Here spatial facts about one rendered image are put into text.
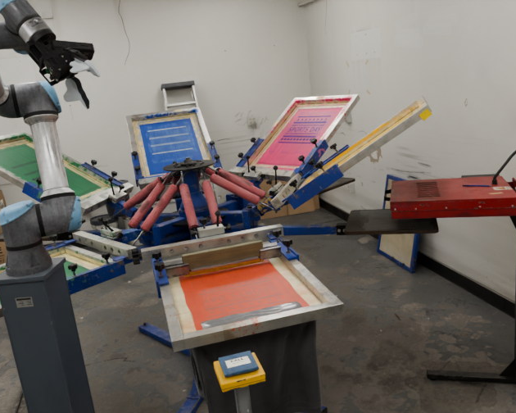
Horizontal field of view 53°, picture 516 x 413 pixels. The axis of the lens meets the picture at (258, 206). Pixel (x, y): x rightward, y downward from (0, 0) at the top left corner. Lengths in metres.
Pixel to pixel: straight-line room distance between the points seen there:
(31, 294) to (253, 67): 4.94
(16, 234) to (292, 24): 5.20
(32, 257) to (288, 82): 5.05
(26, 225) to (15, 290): 0.22
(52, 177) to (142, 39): 4.46
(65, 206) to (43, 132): 0.27
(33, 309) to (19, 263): 0.16
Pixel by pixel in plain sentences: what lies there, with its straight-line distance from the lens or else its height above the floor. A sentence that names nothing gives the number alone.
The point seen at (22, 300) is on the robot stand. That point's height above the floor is 1.12.
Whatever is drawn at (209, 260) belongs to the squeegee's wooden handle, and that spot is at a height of 1.02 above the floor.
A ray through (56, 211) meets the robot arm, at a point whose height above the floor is 1.39.
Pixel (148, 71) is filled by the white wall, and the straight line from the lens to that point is 6.26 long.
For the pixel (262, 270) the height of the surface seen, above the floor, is 0.96.
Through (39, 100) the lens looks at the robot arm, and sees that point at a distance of 1.97.
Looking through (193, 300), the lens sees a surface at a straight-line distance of 2.05.
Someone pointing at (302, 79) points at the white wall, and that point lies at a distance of 6.63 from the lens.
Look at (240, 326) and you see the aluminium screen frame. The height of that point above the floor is 0.99.
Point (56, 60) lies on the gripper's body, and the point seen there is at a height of 1.86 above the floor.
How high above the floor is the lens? 1.77
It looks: 14 degrees down
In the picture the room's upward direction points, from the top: 6 degrees counter-clockwise
